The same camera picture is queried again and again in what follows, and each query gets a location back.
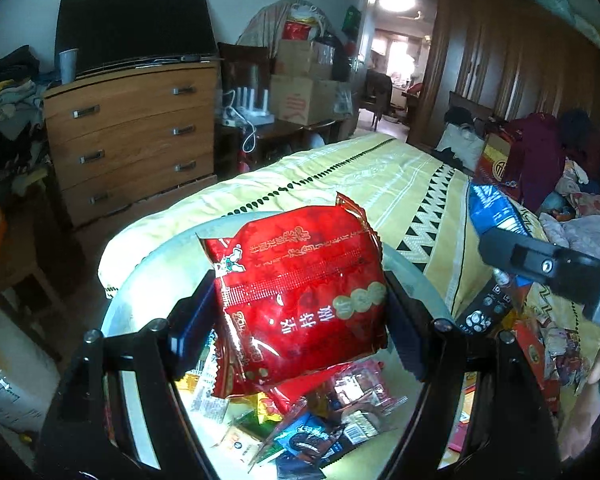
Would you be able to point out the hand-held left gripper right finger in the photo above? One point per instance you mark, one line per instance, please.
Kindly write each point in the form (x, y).
(405, 330)

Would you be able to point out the stacked cardboard boxes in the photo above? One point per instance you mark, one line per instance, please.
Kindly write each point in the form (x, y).
(300, 100)

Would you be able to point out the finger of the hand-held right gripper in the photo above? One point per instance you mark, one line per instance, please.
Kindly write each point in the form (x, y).
(530, 260)

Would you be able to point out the black television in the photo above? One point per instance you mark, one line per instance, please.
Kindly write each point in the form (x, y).
(135, 25)

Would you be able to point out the dark upholstered chair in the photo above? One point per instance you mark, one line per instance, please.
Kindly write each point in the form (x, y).
(378, 92)

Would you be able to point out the black bag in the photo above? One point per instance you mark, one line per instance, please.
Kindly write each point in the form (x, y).
(459, 117)

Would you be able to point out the large glass bowl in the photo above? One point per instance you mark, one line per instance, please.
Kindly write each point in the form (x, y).
(130, 280)

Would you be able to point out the green hanging bag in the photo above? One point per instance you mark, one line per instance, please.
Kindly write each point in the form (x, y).
(351, 19)

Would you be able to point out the red gold gift box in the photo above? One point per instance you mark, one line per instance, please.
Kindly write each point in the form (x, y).
(492, 160)

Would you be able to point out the blue white snack packet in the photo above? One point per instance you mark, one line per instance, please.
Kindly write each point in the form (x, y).
(495, 210)

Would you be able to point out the grey plastic cup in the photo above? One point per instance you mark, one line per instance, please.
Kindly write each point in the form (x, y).
(68, 65)

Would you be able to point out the white printed cardboard box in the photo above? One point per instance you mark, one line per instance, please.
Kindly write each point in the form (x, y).
(5, 400)

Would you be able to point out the wooden wardrobe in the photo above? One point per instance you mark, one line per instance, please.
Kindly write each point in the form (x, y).
(505, 60)

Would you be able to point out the large red snack packet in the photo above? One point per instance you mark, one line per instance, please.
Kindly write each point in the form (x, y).
(290, 300)

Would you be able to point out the black printed box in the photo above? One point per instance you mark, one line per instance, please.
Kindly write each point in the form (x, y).
(482, 310)

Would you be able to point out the dark side table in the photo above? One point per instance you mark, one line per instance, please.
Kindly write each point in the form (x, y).
(290, 135)

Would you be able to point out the clear packet red contents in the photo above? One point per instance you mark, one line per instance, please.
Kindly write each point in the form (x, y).
(360, 385)

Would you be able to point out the small red canister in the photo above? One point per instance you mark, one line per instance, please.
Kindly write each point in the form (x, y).
(242, 160)

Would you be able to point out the person's right hand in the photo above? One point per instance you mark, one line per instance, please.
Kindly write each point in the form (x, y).
(582, 425)

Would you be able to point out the wooden dresser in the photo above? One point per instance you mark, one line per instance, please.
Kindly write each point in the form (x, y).
(130, 135)

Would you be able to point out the white power strip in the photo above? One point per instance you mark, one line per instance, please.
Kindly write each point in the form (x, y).
(232, 121)

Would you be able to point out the white tote bag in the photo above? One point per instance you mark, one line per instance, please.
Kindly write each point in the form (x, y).
(460, 147)

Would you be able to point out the wooden stool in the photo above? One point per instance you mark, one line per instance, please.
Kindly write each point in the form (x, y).
(35, 270)

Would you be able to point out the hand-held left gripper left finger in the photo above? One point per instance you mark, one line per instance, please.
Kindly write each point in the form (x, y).
(190, 330)

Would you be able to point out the white router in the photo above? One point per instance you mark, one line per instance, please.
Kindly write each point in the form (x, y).
(252, 102)

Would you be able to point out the pile of clothes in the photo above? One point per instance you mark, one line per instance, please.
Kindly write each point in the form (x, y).
(590, 200)

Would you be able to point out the yellow patterned bedspread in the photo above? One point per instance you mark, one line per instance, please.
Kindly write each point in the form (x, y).
(380, 170)

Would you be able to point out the cloth covered round table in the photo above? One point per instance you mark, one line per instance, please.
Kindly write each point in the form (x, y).
(260, 20)

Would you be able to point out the plain cardboard box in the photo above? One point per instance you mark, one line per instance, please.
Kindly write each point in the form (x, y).
(300, 60)

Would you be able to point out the red plastic bag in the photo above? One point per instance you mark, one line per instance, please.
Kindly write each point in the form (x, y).
(297, 31)

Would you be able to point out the pile of assorted snack packets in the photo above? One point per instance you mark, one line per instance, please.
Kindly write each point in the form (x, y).
(570, 350)

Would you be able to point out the clear orange cracker packet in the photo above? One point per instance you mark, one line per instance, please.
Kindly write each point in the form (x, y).
(245, 437)

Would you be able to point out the dark wooden chair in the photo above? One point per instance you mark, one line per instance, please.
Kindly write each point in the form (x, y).
(230, 60)

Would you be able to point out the heap of mixed clothes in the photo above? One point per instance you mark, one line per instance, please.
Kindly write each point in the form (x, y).
(10, 110)

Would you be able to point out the round ceiling lamp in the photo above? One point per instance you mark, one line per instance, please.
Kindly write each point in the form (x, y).
(396, 0)

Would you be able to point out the maroon garment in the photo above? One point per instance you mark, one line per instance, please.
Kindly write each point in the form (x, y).
(535, 160)

